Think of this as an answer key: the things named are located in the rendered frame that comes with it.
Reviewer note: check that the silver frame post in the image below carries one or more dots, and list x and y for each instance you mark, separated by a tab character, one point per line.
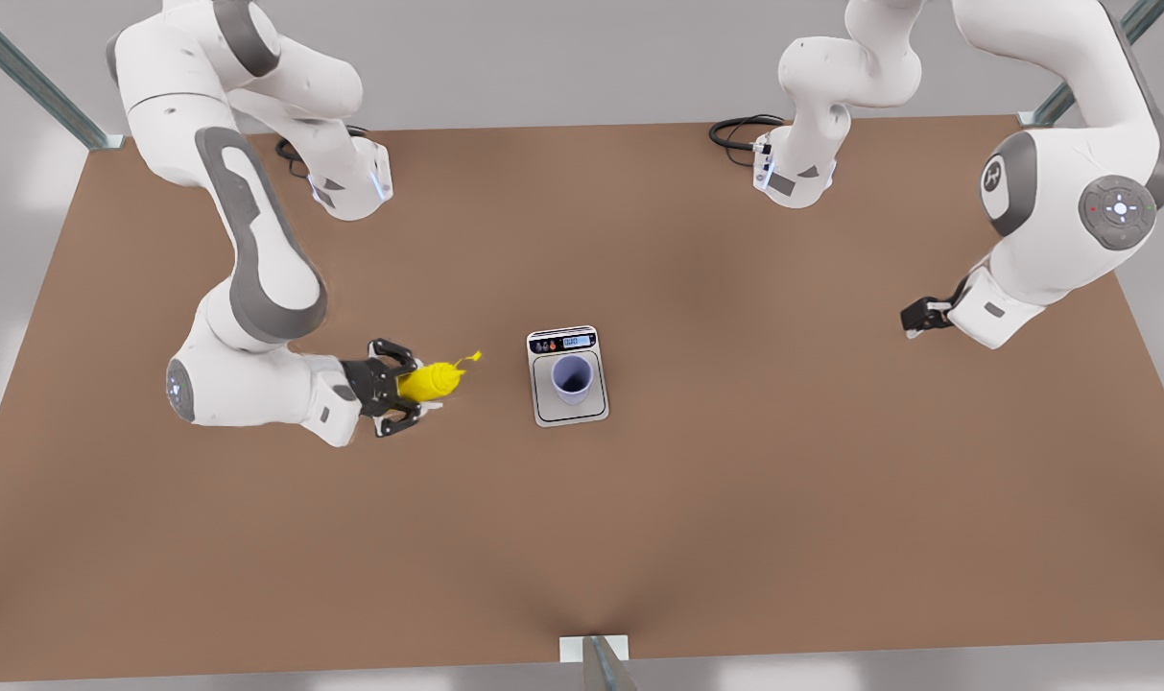
35	82
601	662
1080	67

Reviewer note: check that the pale blue cup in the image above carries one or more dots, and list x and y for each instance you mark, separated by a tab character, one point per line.
573	380

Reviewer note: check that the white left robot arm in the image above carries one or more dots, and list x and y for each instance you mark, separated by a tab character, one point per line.
1071	221

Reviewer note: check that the yellow sauce bottle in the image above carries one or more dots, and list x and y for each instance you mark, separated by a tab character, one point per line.
430	381

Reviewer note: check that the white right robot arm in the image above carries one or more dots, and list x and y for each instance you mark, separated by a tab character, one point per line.
255	250

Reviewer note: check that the silver digital kitchen scale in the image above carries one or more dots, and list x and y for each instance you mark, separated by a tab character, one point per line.
541	408

